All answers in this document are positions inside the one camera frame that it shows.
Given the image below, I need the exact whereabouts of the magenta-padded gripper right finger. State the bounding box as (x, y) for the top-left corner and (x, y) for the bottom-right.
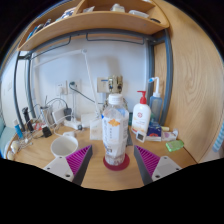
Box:
(133, 145), (183, 186)

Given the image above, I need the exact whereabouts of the black charger plug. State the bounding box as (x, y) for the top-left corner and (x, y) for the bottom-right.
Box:
(41, 125), (53, 138)

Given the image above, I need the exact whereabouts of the small white digital clock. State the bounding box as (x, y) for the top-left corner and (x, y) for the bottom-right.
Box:
(135, 130), (147, 144)

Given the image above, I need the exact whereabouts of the white paper carton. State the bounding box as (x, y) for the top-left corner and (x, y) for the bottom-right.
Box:
(89, 118), (104, 141)

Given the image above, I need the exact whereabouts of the blue tube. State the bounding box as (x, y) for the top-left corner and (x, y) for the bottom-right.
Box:
(13, 119), (25, 140)

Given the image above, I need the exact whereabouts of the clear blue spray bottle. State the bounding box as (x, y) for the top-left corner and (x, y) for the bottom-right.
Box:
(147, 76), (164, 125)

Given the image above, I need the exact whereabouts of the white desk lamp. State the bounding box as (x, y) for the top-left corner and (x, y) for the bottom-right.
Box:
(32, 48), (102, 118)

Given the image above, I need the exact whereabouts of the wooden wall shelf with items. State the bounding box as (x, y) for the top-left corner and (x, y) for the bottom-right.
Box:
(16, 0), (170, 52)

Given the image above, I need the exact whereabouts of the white power strip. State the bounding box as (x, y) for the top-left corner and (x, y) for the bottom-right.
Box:
(63, 118), (84, 131)

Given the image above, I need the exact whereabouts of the black cable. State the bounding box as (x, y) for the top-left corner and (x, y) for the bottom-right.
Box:
(68, 81), (107, 106)

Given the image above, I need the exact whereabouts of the flat round red coaster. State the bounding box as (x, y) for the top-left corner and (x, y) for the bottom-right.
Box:
(102, 153), (131, 172)

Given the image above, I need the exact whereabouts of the white pump bottle red top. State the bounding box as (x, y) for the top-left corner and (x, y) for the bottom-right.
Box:
(131, 90), (152, 135)

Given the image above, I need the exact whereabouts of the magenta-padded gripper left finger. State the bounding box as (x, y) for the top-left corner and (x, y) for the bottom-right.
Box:
(42, 144), (94, 186)

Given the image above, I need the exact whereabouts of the white wall socket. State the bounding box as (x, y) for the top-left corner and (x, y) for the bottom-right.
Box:
(56, 81), (69, 96)

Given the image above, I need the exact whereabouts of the white cup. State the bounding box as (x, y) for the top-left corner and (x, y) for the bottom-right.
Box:
(50, 135), (79, 159)

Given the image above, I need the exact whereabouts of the clear plastic drink bottle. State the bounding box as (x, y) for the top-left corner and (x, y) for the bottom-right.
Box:
(101, 93), (130, 166)

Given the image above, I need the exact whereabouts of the small blue box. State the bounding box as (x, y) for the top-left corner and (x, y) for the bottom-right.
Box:
(146, 123), (163, 138)

